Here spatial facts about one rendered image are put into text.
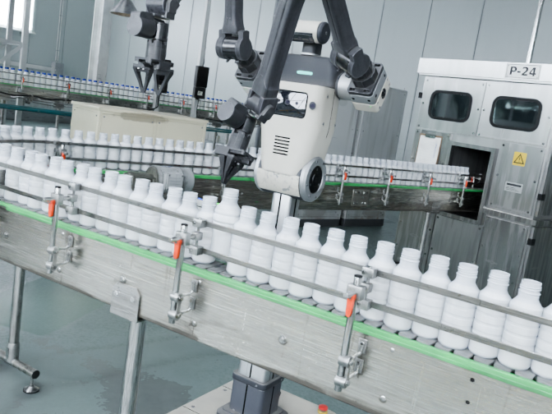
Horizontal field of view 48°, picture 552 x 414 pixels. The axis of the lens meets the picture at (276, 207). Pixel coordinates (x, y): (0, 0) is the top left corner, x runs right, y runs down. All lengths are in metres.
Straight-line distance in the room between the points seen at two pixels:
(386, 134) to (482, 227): 3.64
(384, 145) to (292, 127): 6.43
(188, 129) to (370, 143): 3.12
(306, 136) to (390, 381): 0.98
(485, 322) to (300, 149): 1.01
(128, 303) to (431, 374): 0.81
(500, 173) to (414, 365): 3.82
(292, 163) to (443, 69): 3.44
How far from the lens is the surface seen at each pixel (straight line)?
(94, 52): 12.40
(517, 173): 4.95
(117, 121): 5.52
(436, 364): 1.27
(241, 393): 2.34
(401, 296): 1.28
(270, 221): 1.42
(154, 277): 1.61
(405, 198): 4.48
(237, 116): 1.71
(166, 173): 2.98
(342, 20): 1.82
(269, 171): 2.11
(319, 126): 2.05
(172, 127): 5.78
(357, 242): 1.32
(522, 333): 1.24
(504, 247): 5.00
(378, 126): 8.31
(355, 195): 4.07
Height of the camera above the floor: 1.41
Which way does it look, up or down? 9 degrees down
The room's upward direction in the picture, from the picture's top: 9 degrees clockwise
